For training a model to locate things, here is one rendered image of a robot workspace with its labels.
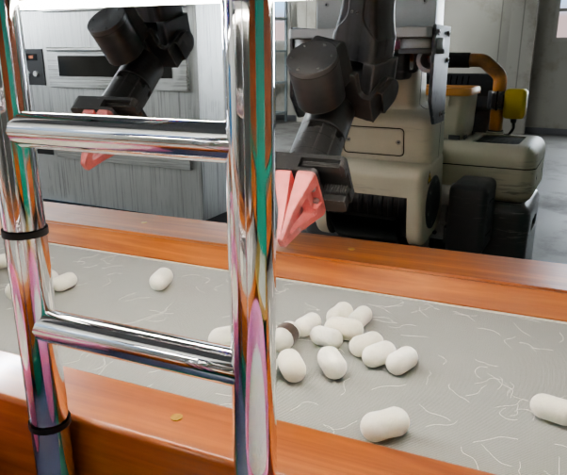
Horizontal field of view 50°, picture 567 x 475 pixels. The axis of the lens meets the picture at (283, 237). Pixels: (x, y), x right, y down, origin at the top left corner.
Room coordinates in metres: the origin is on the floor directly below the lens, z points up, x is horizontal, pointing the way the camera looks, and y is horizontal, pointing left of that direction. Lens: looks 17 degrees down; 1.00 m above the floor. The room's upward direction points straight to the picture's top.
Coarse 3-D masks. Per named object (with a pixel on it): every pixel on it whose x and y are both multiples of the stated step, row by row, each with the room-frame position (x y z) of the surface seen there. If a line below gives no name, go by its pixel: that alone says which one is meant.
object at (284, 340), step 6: (294, 324) 0.51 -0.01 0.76; (276, 330) 0.50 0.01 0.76; (282, 330) 0.50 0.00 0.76; (276, 336) 0.49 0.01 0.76; (282, 336) 0.49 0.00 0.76; (288, 336) 0.49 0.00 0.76; (276, 342) 0.49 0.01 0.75; (282, 342) 0.49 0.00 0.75; (288, 342) 0.49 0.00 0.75; (276, 348) 0.49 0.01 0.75; (282, 348) 0.49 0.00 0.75; (288, 348) 0.49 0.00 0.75
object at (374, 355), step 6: (378, 342) 0.48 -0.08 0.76; (384, 342) 0.48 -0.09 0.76; (390, 342) 0.48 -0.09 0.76; (366, 348) 0.47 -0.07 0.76; (372, 348) 0.47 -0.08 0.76; (378, 348) 0.47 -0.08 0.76; (384, 348) 0.47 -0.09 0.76; (390, 348) 0.47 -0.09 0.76; (366, 354) 0.46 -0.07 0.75; (372, 354) 0.46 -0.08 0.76; (378, 354) 0.46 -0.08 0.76; (384, 354) 0.47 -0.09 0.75; (366, 360) 0.46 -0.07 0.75; (372, 360) 0.46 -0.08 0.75; (378, 360) 0.46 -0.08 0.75; (384, 360) 0.46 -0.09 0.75; (372, 366) 0.46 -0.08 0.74; (378, 366) 0.46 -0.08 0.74
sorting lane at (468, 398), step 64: (64, 256) 0.77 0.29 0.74; (128, 256) 0.77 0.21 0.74; (0, 320) 0.56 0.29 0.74; (128, 320) 0.56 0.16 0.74; (192, 320) 0.56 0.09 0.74; (384, 320) 0.56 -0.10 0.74; (448, 320) 0.56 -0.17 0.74; (512, 320) 0.56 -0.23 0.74; (192, 384) 0.44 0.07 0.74; (320, 384) 0.44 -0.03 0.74; (384, 384) 0.44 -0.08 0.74; (448, 384) 0.44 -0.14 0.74; (512, 384) 0.44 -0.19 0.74; (448, 448) 0.36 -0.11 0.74; (512, 448) 0.36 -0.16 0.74
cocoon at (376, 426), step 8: (392, 408) 0.37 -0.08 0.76; (400, 408) 0.37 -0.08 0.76; (368, 416) 0.36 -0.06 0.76; (376, 416) 0.36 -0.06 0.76; (384, 416) 0.36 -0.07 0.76; (392, 416) 0.37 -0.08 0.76; (400, 416) 0.37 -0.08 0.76; (408, 416) 0.37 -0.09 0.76; (360, 424) 0.37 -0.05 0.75; (368, 424) 0.36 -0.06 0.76; (376, 424) 0.36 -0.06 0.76; (384, 424) 0.36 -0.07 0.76; (392, 424) 0.36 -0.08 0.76; (400, 424) 0.36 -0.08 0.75; (408, 424) 0.37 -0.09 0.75; (368, 432) 0.36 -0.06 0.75; (376, 432) 0.36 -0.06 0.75; (384, 432) 0.36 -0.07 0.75; (392, 432) 0.36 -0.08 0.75; (400, 432) 0.36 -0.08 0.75; (376, 440) 0.36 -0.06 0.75
